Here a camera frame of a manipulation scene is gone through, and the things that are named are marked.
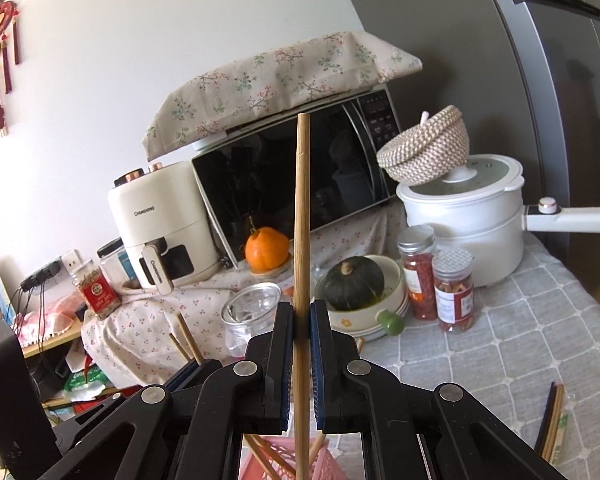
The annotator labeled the wooden chopstick long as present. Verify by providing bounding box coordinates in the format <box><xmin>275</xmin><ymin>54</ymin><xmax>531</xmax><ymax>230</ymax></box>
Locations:
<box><xmin>176</xmin><ymin>313</ymin><xmax>206</xmax><ymax>366</ymax></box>

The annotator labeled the wooden chopstick crossed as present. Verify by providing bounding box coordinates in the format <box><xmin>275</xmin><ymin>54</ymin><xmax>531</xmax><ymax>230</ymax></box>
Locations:
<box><xmin>244</xmin><ymin>434</ymin><xmax>296</xmax><ymax>480</ymax></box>

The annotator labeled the bamboo chopsticks pair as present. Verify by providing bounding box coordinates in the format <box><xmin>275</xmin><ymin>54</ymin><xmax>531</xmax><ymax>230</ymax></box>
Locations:
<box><xmin>539</xmin><ymin>384</ymin><xmax>568</xmax><ymax>465</ymax></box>

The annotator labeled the black chopstick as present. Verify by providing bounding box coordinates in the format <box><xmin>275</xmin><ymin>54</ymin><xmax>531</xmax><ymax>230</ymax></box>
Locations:
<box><xmin>534</xmin><ymin>382</ymin><xmax>557</xmax><ymax>454</ymax></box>

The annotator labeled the floral cloth drape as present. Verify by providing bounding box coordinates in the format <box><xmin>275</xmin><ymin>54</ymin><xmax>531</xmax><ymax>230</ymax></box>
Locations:
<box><xmin>81</xmin><ymin>200</ymin><xmax>406</xmax><ymax>388</ymax></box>

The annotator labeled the clear jar purple label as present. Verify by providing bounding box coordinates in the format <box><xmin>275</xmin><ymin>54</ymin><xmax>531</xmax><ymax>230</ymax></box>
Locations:
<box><xmin>221</xmin><ymin>282</ymin><xmax>283</xmax><ymax>358</ymax></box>

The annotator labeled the red label snack jar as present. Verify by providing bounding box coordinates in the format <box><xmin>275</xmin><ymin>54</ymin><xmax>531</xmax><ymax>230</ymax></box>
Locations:
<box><xmin>71</xmin><ymin>260</ymin><xmax>121</xmax><ymax>320</ymax></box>

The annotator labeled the wooden low shelf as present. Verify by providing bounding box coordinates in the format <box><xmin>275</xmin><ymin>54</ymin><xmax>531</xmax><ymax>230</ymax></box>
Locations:
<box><xmin>22</xmin><ymin>318</ymin><xmax>83</xmax><ymax>359</ymax></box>

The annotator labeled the clear container black lid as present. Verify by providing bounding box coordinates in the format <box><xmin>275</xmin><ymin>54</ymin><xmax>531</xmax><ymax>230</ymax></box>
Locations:
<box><xmin>96</xmin><ymin>237</ymin><xmax>140</xmax><ymax>288</ymax></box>

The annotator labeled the white air fryer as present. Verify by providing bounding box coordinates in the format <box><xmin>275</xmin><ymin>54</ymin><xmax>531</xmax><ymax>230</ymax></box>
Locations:
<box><xmin>112</xmin><ymin>162</ymin><xmax>220</xmax><ymax>295</ymax></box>

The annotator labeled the dark green pumpkin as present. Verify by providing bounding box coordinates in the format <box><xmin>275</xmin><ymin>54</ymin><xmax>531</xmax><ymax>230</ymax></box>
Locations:
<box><xmin>322</xmin><ymin>256</ymin><xmax>385</xmax><ymax>311</ymax></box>

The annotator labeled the orange tangerine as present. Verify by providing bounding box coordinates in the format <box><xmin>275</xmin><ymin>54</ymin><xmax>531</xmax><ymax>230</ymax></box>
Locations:
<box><xmin>245</xmin><ymin>218</ymin><xmax>290</xmax><ymax>274</ymax></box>

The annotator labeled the spice jar white lid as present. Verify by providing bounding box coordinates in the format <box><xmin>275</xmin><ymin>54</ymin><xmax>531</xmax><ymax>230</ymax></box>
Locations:
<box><xmin>432</xmin><ymin>248</ymin><xmax>474</xmax><ymax>333</ymax></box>

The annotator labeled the grey checked tablecloth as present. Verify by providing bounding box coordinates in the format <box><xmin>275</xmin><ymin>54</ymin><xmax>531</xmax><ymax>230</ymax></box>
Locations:
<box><xmin>329</xmin><ymin>231</ymin><xmax>600</xmax><ymax>480</ymax></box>

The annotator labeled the spice jar silver lid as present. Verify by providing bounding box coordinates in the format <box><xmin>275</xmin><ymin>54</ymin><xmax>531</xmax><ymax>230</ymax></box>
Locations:
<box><xmin>398</xmin><ymin>224</ymin><xmax>437</xmax><ymax>321</ymax></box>

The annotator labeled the black microwave oven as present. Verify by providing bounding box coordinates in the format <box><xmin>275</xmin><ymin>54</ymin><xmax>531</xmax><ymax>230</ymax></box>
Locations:
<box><xmin>193</xmin><ymin>87</ymin><xmax>399</xmax><ymax>266</ymax></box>

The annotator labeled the white electric cooking pot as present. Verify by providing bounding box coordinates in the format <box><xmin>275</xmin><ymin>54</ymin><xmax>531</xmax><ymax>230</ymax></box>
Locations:
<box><xmin>396</xmin><ymin>154</ymin><xmax>600</xmax><ymax>287</ymax></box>

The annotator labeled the floral cloth cover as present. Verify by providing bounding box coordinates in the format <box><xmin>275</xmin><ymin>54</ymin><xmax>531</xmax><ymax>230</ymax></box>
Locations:
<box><xmin>143</xmin><ymin>30</ymin><xmax>422</xmax><ymax>162</ymax></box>

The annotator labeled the grey refrigerator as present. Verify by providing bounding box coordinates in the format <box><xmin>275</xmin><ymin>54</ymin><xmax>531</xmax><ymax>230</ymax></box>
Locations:
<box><xmin>329</xmin><ymin>0</ymin><xmax>600</xmax><ymax>302</ymax></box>

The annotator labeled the woven rope basket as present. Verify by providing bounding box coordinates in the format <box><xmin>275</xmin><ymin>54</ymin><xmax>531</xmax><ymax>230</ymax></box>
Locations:
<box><xmin>376</xmin><ymin>105</ymin><xmax>470</xmax><ymax>186</ymax></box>

